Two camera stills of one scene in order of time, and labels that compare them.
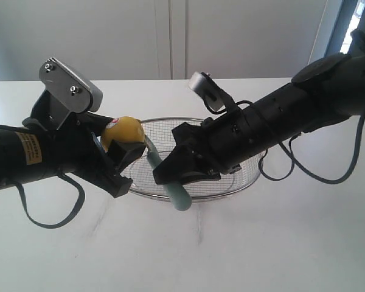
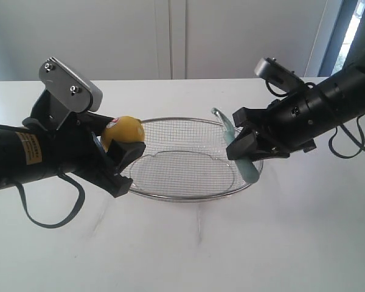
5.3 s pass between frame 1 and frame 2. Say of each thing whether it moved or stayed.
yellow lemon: stayed
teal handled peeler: moved
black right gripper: moved
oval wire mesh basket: stayed
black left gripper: stayed
